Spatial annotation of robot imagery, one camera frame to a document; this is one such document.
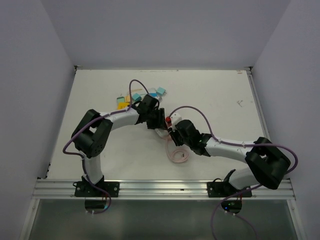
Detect yellow cube power socket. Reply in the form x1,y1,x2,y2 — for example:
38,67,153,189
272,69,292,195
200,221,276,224
117,102,130,110

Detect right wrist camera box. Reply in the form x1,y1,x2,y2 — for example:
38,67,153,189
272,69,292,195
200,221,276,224
165,112,183,129

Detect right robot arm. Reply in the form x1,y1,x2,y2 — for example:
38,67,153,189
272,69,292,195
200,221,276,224
168,119,291,197

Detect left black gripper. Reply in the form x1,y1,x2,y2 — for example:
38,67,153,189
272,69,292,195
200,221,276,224
146,109,166,132

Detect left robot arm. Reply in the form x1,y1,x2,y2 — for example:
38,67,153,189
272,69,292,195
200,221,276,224
71,94,167,197

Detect right black base bracket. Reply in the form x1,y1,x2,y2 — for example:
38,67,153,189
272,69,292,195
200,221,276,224
206,169,250,198

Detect teal plug adapter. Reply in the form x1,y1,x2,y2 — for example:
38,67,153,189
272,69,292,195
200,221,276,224
156,87,167,97

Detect aluminium front rail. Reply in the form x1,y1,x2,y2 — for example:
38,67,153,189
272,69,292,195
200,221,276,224
31,179,295,200

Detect green plug adapter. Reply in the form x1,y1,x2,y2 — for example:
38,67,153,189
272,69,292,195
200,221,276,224
116,96,126,104

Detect black base bracket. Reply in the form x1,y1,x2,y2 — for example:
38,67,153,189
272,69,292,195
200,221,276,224
72,181,120,198
206,169,250,198

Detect left black base bracket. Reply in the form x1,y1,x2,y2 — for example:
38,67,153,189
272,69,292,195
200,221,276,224
72,181,120,198

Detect pale yellow plug adapter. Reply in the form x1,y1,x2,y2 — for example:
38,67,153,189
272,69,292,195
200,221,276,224
125,95,132,103

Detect blue plug adapter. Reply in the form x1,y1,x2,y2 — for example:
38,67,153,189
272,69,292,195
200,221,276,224
149,92,158,98

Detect yellow charging cable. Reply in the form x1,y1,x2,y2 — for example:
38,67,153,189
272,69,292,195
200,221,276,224
125,87,142,101

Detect light teal usb charger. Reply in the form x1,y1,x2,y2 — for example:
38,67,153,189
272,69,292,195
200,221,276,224
132,93,142,103

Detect pink power socket cluster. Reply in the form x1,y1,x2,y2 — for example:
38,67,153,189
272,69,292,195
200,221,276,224
154,128,171,141

